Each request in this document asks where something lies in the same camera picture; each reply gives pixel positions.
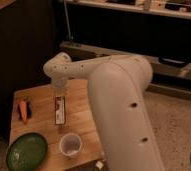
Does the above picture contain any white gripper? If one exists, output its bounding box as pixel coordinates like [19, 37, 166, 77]
[52, 79, 69, 125]

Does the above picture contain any eraser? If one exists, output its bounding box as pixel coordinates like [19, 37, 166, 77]
[55, 96, 66, 125]

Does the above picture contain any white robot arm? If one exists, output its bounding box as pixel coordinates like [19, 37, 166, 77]
[43, 52, 165, 171]

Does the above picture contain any orange toy carrot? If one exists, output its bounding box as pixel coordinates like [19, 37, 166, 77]
[19, 101, 27, 123]

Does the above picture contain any green plate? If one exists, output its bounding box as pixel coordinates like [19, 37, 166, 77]
[6, 132, 48, 171]

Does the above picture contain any metal stand pole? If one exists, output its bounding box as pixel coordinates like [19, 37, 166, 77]
[63, 0, 73, 44]

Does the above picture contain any small white floor object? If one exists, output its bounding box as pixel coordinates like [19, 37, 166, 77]
[95, 161, 104, 169]

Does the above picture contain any wooden shelf with clutter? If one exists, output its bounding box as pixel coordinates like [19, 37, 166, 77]
[57, 0, 191, 22]

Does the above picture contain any black handle on ledge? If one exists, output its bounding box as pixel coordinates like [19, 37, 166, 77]
[158, 58, 189, 68]

